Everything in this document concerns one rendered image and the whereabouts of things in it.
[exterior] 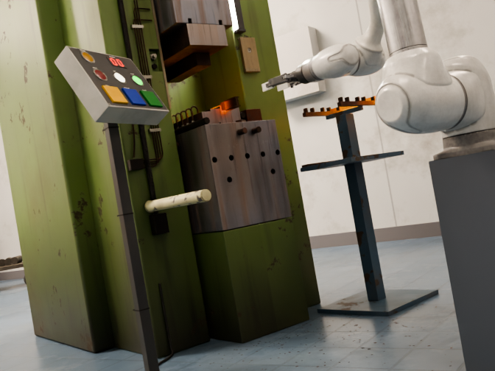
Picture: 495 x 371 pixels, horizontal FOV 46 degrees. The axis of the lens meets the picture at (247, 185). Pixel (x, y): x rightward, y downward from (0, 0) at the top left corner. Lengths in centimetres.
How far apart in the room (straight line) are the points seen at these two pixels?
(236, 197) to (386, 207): 297
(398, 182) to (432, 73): 368
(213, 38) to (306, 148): 308
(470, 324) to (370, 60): 94
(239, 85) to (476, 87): 143
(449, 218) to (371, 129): 363
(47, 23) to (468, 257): 213
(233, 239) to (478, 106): 117
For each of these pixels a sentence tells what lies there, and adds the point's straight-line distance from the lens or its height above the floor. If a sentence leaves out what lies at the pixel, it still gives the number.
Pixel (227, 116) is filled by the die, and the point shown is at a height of 95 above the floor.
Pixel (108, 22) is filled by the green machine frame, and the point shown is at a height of 140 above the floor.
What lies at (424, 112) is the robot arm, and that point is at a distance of 152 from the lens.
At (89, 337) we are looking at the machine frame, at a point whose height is 8.
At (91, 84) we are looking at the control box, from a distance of 202.
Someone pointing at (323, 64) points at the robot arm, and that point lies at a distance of 202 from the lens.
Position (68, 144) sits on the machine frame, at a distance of 283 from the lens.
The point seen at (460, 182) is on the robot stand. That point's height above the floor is 53.
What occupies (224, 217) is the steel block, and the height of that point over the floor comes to 52.
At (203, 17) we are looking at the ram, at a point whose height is 139.
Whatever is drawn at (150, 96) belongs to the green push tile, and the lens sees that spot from 220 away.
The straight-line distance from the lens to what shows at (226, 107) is 254.
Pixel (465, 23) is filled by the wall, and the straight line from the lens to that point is 509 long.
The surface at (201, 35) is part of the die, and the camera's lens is 260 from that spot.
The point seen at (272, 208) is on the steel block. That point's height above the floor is 52.
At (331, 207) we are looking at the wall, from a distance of 549.
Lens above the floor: 58
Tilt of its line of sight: 1 degrees up
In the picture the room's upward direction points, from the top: 10 degrees counter-clockwise
